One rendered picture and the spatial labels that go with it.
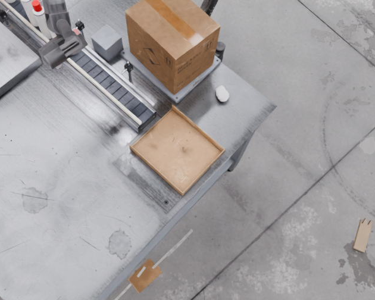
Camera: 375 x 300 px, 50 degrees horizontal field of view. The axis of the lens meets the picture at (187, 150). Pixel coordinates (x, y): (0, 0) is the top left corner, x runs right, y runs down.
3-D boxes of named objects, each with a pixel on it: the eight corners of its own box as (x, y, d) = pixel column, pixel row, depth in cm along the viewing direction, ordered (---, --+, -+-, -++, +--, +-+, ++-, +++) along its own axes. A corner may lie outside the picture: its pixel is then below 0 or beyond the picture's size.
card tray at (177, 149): (129, 148, 166) (128, 144, 163) (172, 108, 174) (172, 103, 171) (182, 196, 160) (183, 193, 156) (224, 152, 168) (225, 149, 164)
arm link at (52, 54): (65, 16, 119) (56, 15, 125) (32, 37, 116) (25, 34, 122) (86, 52, 125) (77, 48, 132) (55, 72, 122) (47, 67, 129)
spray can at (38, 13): (40, 35, 178) (25, 2, 159) (49, 28, 180) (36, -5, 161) (48, 41, 177) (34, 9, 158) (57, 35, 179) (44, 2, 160)
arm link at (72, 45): (87, 47, 126) (76, 31, 124) (68, 59, 124) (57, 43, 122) (81, 49, 132) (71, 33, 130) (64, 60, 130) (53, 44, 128)
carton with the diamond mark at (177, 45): (129, 52, 181) (124, 11, 156) (168, 24, 188) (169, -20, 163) (174, 95, 174) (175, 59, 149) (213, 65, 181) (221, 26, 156)
